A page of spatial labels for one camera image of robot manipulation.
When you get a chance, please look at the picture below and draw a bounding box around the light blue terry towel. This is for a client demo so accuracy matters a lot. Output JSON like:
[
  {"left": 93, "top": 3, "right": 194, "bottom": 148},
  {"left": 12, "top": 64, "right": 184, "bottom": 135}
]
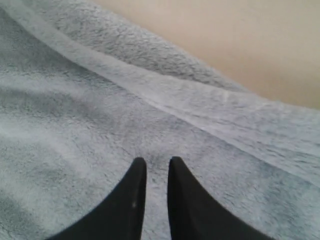
[{"left": 0, "top": 0, "right": 320, "bottom": 240}]

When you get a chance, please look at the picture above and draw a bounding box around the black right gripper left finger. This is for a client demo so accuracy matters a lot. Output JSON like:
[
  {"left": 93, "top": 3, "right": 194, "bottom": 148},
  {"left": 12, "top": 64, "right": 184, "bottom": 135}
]
[{"left": 49, "top": 157, "right": 147, "bottom": 240}]

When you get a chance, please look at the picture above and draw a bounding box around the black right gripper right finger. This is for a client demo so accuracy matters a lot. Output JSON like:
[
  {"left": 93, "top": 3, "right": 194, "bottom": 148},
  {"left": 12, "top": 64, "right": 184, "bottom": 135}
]
[{"left": 167, "top": 156, "right": 270, "bottom": 240}]

